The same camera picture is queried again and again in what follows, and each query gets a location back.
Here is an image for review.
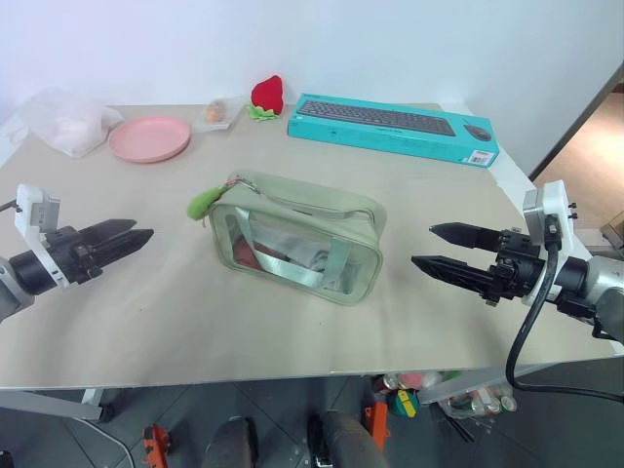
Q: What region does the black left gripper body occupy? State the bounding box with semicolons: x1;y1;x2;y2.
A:
46;225;106;287

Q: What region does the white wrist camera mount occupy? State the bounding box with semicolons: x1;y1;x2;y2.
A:
522;179;594;309
14;183;70;292

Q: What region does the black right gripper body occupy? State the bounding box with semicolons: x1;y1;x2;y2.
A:
479;226;549;307

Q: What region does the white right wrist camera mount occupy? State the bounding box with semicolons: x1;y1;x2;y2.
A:
522;179;594;309

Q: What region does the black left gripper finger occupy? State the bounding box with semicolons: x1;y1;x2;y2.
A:
96;227;156;267
81;218;138;246

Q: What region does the red strawberry plush toy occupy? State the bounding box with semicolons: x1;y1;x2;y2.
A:
248;73;287;122

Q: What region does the red pink toy pile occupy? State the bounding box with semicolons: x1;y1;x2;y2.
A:
373;370;464;391

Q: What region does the green transparent toiletry bag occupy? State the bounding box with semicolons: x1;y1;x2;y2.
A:
208;170;388;307

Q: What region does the small clear packet with toy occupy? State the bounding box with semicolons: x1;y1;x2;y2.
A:
196;95;246;133

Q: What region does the dark door frame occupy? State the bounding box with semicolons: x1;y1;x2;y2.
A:
528;61;624;182

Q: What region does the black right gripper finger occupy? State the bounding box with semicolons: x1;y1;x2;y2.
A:
409;254;496;294
428;221;503;253

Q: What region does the clear bag of cans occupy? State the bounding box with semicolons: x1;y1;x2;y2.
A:
437;379;519;421

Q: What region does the white table leg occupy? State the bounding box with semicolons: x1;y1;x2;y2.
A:
79;387;104;421

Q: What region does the pink plastic plate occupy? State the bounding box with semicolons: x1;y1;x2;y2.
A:
107;115;193;165

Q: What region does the crumpled clear plastic bag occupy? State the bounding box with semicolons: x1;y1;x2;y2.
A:
3;86;124;159

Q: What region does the teal keyboard mouse box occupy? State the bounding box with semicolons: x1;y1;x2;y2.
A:
286;92;501;169

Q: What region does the orange black tool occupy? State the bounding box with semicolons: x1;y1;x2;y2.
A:
361;400;390;450
140;422;173;468

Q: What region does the dark rounded shape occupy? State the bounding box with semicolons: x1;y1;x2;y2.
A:
307;410;390;468
201;415;260;468

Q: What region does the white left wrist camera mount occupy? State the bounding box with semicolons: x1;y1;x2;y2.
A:
14;183;70;292

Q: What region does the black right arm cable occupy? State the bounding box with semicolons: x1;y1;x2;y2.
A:
504;213;624;404

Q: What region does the green yellow tape roll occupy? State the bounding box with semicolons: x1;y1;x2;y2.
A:
386;388;421;418

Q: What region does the grey metal table bar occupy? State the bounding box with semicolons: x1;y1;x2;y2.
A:
417;363;550;406

